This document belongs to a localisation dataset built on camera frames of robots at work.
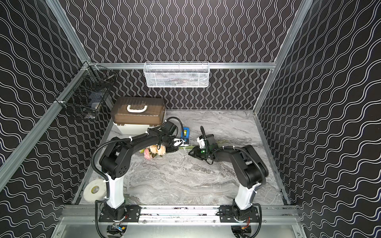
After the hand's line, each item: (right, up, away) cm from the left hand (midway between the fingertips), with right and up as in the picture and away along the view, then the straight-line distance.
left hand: (176, 143), depth 96 cm
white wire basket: (-1, +47, +7) cm, 48 cm away
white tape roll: (-43, -24, -14) cm, 52 cm away
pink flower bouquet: (-14, -4, -5) cm, 16 cm away
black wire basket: (-56, +33, -3) cm, 65 cm away
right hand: (+9, -6, -2) cm, 11 cm away
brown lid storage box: (-25, +17, -8) cm, 32 cm away
